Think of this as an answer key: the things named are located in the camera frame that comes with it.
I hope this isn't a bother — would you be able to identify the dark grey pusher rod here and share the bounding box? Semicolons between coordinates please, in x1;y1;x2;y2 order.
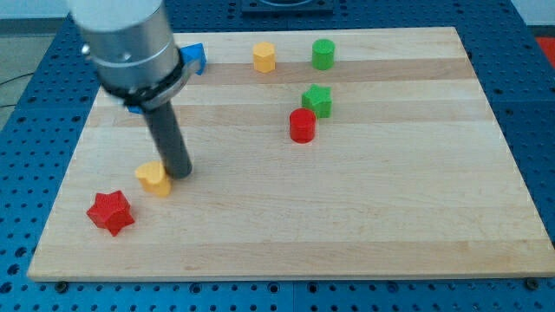
143;101;193;179

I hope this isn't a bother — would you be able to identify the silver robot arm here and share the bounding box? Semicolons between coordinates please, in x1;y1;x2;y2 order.
68;0;206;179

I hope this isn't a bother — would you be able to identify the blue cube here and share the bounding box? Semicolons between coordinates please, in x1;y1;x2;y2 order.
127;106;143;114

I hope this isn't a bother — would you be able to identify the yellow heart block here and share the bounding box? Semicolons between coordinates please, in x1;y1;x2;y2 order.
134;160;172;197

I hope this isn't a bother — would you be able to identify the blue block top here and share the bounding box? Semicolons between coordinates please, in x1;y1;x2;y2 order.
180;43;206;75

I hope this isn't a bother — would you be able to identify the red star block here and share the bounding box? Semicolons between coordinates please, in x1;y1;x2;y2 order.
86;191;134;237

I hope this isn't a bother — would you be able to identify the yellow hexagon block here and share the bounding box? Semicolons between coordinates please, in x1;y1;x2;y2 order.
252;42;276;73

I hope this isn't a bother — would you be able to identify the red cylinder block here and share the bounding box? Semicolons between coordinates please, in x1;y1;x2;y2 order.
289;107;317;144

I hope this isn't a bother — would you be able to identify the green star block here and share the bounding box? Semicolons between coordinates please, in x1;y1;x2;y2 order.
301;84;333;119

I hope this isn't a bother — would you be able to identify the wooden board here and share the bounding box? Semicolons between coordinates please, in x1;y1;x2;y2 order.
28;27;554;282

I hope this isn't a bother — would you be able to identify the green cylinder block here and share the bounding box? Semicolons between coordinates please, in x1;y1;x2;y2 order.
311;38;336;70

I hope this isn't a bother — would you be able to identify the black cable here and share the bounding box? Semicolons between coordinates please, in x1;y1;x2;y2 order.
0;72;35;109

